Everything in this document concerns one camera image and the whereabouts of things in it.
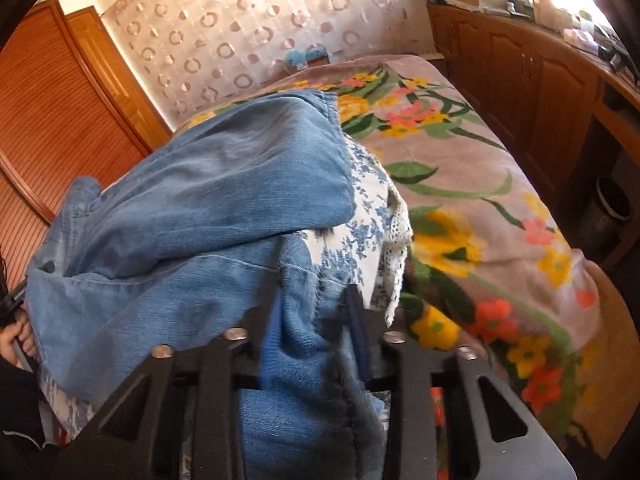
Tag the wooden low cabinet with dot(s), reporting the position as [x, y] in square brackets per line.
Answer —
[525, 85]

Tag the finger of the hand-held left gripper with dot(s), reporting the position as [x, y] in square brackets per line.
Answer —
[47, 267]

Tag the pink floral blanket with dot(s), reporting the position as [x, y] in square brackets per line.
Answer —
[475, 185]

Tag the white blue floral bedsheet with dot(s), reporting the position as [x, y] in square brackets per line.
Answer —
[365, 210]

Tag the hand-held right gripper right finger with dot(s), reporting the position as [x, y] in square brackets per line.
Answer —
[360, 330]

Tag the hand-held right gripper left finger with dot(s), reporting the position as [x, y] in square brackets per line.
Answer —
[272, 355]

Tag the blue denim pants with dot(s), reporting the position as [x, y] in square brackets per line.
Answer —
[210, 200]

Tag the teal item in box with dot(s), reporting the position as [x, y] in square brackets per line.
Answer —
[305, 57]

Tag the black trash bin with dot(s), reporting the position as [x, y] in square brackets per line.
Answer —
[607, 210]

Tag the circle patterned sheer curtain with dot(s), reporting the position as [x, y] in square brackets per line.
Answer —
[250, 25]

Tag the person's left hand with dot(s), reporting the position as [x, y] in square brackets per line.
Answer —
[25, 345]

